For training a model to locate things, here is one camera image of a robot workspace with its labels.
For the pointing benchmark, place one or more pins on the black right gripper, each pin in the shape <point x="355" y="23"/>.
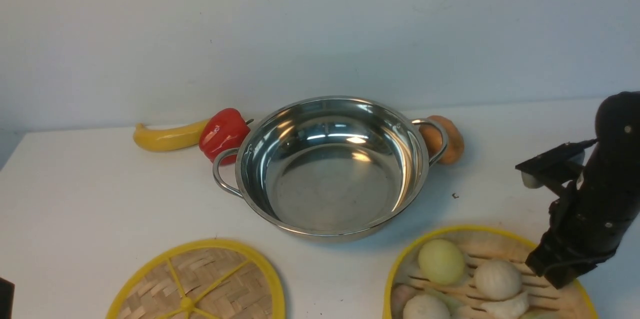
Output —
<point x="587" y="226"/>

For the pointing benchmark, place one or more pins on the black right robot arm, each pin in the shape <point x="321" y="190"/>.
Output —
<point x="616" y="155"/>

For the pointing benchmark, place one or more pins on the red bell pepper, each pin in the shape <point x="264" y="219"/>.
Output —
<point x="224" y="131"/>

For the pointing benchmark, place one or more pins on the yellow banana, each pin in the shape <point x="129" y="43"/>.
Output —
<point x="167" y="140"/>

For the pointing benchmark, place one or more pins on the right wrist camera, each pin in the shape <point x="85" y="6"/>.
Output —
<point x="555" y="167"/>

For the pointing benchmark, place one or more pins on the stainless steel pot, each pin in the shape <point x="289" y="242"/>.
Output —
<point x="332" y="168"/>

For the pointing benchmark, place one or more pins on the white round bun front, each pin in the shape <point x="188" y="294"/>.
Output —
<point x="425" y="306"/>

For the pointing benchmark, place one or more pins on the white dumpling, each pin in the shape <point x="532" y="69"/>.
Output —
<point x="512" y="308"/>

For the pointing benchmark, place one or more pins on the pale yellow round bun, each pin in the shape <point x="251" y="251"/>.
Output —
<point x="441" y="262"/>

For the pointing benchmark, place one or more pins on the yellow-rimmed bamboo steamer basket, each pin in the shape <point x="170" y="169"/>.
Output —
<point x="480" y="244"/>

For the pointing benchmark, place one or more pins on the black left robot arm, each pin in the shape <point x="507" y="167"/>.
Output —
<point x="7" y="291"/>

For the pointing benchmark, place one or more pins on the white round bun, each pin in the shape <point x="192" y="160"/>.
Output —
<point x="425" y="306"/>
<point x="498" y="280"/>

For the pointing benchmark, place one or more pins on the yellow woven bamboo steamer lid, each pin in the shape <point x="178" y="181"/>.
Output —
<point x="206" y="279"/>

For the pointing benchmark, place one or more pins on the orange-brown onion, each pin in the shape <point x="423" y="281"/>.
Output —
<point x="452" y="141"/>

